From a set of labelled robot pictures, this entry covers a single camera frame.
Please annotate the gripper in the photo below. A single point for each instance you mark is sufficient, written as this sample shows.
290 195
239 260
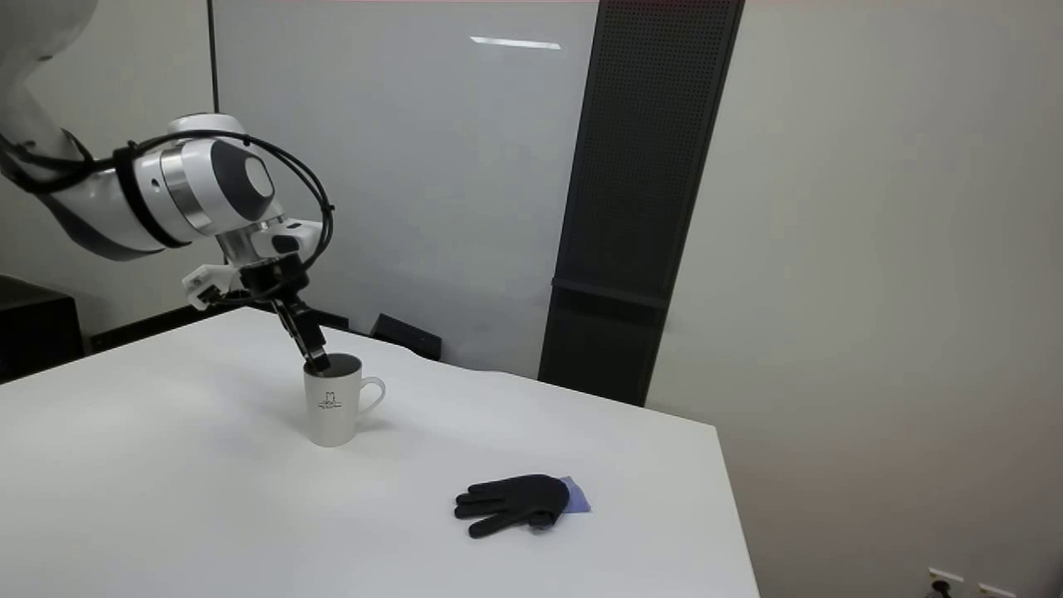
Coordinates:
278 278

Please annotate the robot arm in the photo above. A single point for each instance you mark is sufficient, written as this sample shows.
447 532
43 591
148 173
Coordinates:
100 203

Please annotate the black panel foot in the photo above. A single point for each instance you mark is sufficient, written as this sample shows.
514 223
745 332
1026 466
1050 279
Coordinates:
407 335

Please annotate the white mug with print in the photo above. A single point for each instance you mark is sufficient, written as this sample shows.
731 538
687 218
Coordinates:
330 411

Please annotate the grey whiteboard panel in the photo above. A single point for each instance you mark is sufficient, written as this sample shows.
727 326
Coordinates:
432 183

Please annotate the black cabinet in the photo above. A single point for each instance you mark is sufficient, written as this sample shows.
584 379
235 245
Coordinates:
37 328

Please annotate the black glove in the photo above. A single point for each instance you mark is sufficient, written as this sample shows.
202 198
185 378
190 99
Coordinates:
519 500

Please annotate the black perforated panel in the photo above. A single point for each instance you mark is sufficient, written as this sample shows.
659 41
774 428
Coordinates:
631 208

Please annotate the blue cloth piece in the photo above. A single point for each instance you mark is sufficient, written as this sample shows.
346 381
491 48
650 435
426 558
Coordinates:
578 497

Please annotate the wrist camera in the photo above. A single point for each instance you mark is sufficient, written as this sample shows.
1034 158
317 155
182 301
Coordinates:
206 282

